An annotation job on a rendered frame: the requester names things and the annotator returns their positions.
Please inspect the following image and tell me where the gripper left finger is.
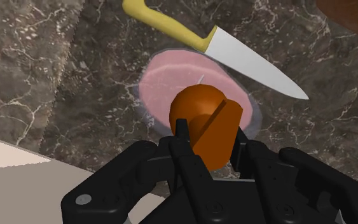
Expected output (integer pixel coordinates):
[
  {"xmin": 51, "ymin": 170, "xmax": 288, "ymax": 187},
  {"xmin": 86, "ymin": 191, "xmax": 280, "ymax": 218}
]
[{"xmin": 60, "ymin": 118, "xmax": 217, "ymax": 224}]

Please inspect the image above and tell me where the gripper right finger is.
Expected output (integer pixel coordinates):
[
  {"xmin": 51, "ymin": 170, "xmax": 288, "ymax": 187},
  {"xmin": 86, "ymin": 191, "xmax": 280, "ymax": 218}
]
[{"xmin": 230, "ymin": 127, "xmax": 358, "ymax": 224}]

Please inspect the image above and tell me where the orange round object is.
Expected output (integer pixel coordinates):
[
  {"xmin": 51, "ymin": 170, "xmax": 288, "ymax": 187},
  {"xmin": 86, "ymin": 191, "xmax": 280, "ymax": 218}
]
[{"xmin": 169, "ymin": 83, "xmax": 244, "ymax": 171}]

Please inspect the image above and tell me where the pink plate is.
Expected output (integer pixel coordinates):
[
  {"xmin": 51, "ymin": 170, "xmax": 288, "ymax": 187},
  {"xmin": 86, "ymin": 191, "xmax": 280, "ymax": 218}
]
[{"xmin": 137, "ymin": 48, "xmax": 263, "ymax": 141}]

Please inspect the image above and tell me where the brown wooden object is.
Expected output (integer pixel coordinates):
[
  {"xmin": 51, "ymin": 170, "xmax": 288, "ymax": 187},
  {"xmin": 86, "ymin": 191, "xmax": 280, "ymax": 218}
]
[{"xmin": 315, "ymin": 0, "xmax": 358, "ymax": 44}]

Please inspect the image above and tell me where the yellow-handled kitchen knife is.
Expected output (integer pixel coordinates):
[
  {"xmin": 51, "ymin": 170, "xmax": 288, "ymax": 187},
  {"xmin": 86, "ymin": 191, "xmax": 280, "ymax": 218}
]
[{"xmin": 121, "ymin": 0, "xmax": 310, "ymax": 101}]

